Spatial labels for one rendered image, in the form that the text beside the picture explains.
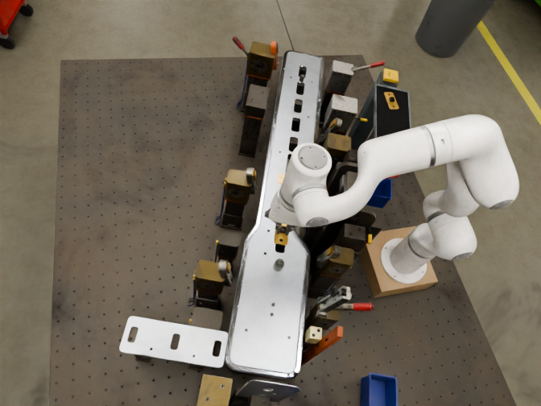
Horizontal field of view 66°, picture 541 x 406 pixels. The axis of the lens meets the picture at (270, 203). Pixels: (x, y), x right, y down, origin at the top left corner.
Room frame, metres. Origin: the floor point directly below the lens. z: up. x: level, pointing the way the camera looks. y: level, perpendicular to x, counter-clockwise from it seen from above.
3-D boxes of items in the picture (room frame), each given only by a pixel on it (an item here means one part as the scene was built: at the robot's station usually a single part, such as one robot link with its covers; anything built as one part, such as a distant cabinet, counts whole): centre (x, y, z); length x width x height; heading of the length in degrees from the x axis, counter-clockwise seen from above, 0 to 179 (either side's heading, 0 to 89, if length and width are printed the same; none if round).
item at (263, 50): (1.42, 0.25, 0.88); 0.14 x 0.09 x 0.36; 98
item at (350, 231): (0.68, -0.28, 0.91); 0.07 x 0.05 x 0.42; 98
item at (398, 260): (0.82, -0.58, 0.88); 0.19 x 0.19 x 0.18
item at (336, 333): (0.33, -0.27, 0.95); 0.03 x 0.01 x 0.50; 8
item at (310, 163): (0.53, -0.05, 1.52); 0.09 x 0.08 x 0.13; 27
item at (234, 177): (0.78, 0.14, 0.87); 0.12 x 0.07 x 0.35; 98
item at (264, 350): (0.89, -0.03, 1.00); 1.38 x 0.22 x 0.02; 8
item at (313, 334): (0.35, -0.24, 0.88); 0.04 x 0.04 x 0.37; 8
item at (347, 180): (0.80, -0.26, 0.95); 0.18 x 0.13 x 0.49; 8
